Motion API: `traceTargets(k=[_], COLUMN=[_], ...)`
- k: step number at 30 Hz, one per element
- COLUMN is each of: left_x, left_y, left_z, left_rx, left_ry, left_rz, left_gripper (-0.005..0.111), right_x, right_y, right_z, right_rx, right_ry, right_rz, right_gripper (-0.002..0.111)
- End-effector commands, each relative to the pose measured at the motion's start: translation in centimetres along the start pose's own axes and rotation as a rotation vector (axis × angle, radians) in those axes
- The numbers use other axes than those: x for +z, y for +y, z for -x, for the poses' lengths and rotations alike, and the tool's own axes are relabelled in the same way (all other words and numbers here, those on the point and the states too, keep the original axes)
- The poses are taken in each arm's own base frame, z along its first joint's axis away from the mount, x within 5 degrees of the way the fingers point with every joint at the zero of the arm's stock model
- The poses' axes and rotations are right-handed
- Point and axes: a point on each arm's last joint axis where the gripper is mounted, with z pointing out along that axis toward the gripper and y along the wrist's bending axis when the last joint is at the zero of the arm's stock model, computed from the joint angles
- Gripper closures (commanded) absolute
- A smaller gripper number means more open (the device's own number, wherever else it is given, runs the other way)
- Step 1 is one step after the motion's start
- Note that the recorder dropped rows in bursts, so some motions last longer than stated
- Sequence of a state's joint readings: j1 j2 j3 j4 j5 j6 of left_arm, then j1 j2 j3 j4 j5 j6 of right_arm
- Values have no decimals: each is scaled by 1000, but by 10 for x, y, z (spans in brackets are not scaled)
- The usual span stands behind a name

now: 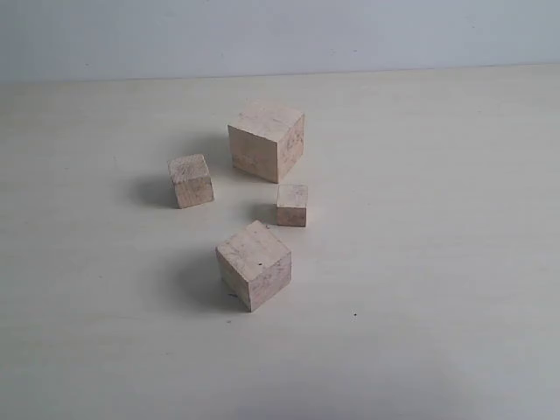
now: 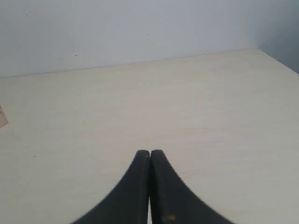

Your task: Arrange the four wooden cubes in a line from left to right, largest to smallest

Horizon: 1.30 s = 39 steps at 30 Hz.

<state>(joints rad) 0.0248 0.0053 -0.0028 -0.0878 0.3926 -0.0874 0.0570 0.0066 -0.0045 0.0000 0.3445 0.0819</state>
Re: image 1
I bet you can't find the second largest wooden cube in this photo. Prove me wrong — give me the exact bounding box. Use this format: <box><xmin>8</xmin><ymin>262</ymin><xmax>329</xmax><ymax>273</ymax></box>
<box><xmin>215</xmin><ymin>220</ymin><xmax>292</xmax><ymax>312</ymax></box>

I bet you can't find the third largest wooden cube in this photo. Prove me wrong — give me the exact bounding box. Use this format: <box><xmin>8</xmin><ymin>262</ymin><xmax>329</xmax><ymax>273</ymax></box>
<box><xmin>168</xmin><ymin>154</ymin><xmax>214</xmax><ymax>208</ymax></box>

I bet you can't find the smallest wooden cube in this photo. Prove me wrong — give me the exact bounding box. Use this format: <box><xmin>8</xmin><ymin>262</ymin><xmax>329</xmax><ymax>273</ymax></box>
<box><xmin>276</xmin><ymin>185</ymin><xmax>308</xmax><ymax>228</ymax></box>

